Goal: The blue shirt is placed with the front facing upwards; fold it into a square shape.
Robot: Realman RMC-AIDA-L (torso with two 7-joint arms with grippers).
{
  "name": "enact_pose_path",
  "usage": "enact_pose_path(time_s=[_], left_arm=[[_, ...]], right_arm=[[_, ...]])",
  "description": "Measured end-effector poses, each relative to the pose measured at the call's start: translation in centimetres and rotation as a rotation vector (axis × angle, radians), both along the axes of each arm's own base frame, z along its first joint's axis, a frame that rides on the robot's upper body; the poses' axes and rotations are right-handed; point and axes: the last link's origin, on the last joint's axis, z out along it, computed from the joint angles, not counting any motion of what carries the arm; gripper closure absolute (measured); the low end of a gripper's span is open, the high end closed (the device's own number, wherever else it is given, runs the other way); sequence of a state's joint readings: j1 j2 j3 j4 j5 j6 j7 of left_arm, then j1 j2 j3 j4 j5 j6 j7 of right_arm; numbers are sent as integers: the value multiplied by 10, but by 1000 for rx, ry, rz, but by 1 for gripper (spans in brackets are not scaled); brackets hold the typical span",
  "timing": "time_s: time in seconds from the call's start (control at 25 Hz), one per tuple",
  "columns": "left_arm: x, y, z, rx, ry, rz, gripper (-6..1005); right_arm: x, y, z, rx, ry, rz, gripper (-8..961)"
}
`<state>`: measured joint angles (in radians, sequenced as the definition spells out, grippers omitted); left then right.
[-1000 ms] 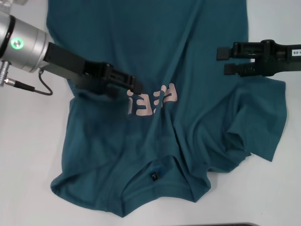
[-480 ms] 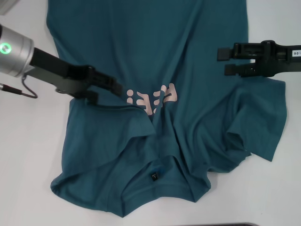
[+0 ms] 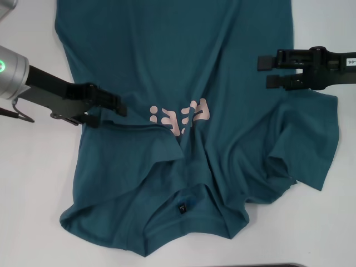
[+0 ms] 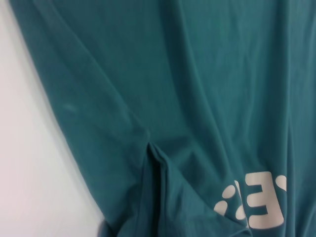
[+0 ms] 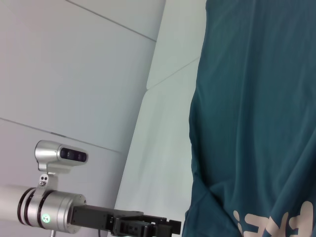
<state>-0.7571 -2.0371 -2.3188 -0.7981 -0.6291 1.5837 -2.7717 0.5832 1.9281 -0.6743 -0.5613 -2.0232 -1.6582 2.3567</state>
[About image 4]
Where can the teal t-shirt with pink print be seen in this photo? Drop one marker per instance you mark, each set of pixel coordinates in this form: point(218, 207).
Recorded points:
point(172, 74)

